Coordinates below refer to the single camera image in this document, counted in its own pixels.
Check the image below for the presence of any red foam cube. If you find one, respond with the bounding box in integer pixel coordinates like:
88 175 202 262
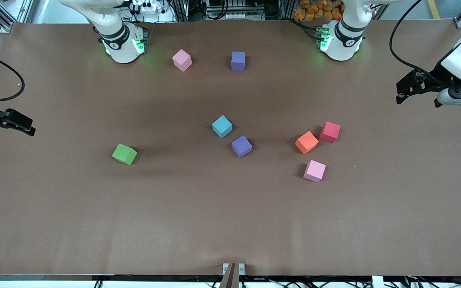
319 122 341 144

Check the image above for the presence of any brown support beam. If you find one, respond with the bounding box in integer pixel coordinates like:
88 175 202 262
219 263 240 288

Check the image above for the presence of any purple foam cube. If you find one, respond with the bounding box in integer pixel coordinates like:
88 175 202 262
231 51 246 72
232 135 253 158

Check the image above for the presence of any light blue foam cube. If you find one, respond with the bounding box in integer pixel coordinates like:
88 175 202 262
212 115 233 139

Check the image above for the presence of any orange foam cube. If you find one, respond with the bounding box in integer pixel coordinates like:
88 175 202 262
295 131 319 154

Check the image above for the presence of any green foam cube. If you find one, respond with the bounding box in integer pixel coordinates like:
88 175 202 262
112 144 138 166

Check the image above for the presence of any grey metal bracket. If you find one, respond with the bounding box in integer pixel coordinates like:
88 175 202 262
222 263 245 276

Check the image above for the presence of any pink foam cube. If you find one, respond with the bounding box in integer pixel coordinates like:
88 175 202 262
172 49 193 72
303 160 327 183

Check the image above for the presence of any dark equipment rack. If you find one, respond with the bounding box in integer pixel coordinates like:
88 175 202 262
166 0 295 21

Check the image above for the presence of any orange bags pile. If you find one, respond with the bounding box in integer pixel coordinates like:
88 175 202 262
293 0 343 21

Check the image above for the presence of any white power strip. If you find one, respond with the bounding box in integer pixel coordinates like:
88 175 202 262
131 0 163 12

